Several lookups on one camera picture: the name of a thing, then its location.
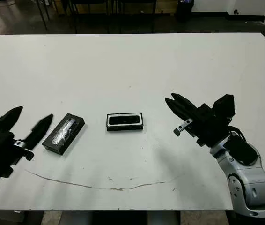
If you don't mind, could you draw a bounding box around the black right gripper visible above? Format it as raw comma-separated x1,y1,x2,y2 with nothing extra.
164,93,233,148

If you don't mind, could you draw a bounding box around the glossy black box lid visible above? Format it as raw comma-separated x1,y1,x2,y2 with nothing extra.
42,112,86,156

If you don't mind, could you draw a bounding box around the black box base white insert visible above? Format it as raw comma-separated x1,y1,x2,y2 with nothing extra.
106,112,144,133

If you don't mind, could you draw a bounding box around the black trash bin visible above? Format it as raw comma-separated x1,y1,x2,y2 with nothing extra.
177,0,195,22

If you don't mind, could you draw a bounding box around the wooden cabinet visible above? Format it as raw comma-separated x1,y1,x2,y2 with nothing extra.
54,0,179,14

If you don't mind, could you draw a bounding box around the black metal table leg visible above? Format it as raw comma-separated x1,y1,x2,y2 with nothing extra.
37,0,48,30

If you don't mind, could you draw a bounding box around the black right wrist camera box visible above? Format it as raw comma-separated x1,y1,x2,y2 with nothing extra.
213,94,236,118

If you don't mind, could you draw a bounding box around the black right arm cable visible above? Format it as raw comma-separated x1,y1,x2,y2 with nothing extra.
228,125,249,144

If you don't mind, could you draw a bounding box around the black metal table frame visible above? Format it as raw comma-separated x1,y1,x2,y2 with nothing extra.
69,0,158,35

